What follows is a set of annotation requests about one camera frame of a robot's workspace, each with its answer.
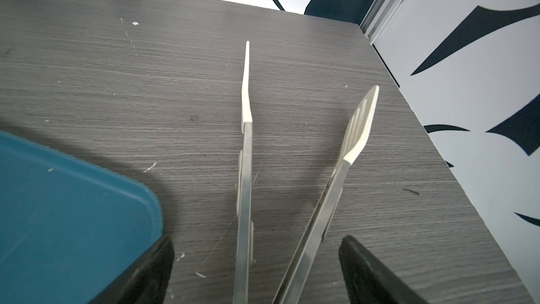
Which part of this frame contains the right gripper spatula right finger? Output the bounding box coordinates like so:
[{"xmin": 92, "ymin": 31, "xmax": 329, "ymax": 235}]
[{"xmin": 273, "ymin": 85, "xmax": 380, "ymax": 303}]

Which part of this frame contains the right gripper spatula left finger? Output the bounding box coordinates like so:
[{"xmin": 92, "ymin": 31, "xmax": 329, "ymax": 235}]
[{"xmin": 233, "ymin": 42, "xmax": 254, "ymax": 303}]

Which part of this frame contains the teal plastic tray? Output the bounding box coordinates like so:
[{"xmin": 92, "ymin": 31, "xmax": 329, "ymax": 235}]
[{"xmin": 1, "ymin": 132, "xmax": 164, "ymax": 303}]

